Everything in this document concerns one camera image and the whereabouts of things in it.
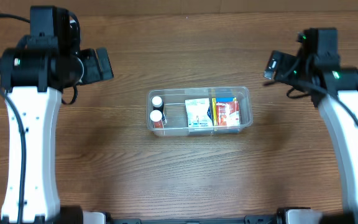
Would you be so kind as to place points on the blue yellow VapoDrops box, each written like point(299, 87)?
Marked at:
point(224, 99)

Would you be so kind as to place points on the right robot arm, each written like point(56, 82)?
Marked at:
point(317, 73)

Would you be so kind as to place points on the white blue box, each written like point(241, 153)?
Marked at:
point(198, 113)

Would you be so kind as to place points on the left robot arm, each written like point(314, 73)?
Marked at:
point(33, 76)

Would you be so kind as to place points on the clear plastic container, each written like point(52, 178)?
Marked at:
point(230, 109)

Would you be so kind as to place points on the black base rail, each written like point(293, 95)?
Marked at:
point(219, 221)

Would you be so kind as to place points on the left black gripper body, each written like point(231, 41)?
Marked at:
point(103, 63)

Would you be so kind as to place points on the red white box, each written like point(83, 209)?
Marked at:
point(228, 113)

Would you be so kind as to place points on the orange tube white cap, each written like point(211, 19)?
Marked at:
point(156, 117)

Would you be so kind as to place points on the dark bottle white cap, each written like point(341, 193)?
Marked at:
point(158, 104)

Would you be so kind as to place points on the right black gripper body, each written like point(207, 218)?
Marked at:
point(272, 65)

